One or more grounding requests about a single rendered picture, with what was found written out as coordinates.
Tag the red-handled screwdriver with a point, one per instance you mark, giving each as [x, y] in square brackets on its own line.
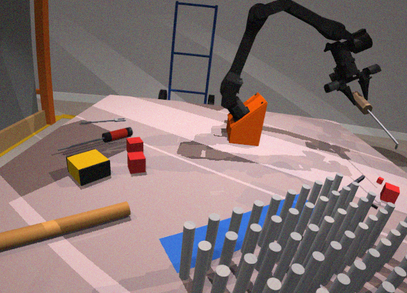
[107, 137]

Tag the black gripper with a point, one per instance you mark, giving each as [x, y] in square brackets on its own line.
[348, 68]

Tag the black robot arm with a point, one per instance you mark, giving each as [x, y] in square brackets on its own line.
[258, 14]

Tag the blue flat strip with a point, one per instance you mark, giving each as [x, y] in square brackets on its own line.
[173, 243]

